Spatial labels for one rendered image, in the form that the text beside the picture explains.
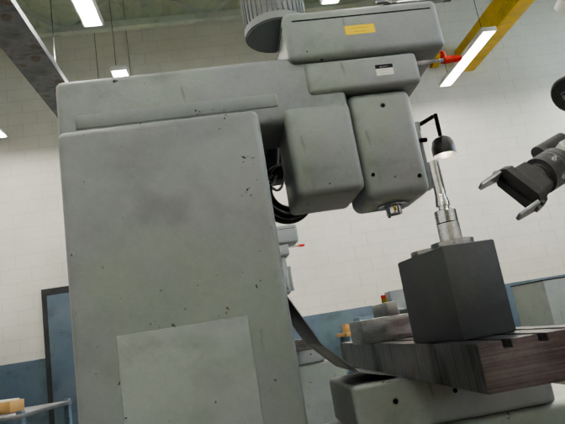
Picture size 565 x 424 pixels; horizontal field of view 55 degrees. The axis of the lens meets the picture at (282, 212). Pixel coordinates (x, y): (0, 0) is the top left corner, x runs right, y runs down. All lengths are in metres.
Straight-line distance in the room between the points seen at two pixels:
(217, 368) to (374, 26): 1.04
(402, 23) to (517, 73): 8.58
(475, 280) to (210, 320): 0.59
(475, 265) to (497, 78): 8.95
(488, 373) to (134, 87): 1.14
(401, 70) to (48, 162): 7.65
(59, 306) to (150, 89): 6.93
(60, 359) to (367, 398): 7.16
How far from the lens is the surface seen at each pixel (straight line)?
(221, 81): 1.57
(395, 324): 1.65
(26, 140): 9.14
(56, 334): 8.34
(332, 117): 1.54
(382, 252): 8.40
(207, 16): 8.09
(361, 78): 1.61
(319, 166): 1.48
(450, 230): 1.19
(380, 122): 1.58
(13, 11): 4.64
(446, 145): 1.72
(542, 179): 1.33
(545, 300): 5.97
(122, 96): 1.58
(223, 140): 1.37
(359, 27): 1.67
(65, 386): 8.31
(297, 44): 1.61
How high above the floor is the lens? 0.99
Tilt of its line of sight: 13 degrees up
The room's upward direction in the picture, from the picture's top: 9 degrees counter-clockwise
